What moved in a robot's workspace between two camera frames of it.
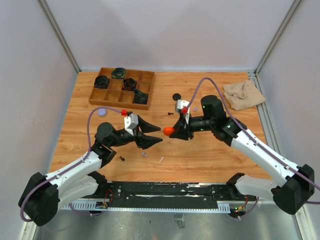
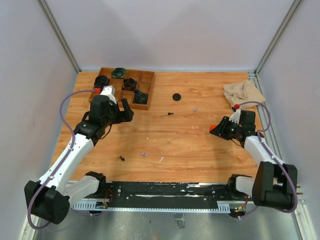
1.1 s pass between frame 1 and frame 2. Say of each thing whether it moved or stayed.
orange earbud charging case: moved
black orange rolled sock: stayed
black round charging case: stayed
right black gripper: moved
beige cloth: stayed
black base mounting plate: stayed
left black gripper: moved
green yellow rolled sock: stayed
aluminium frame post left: stayed
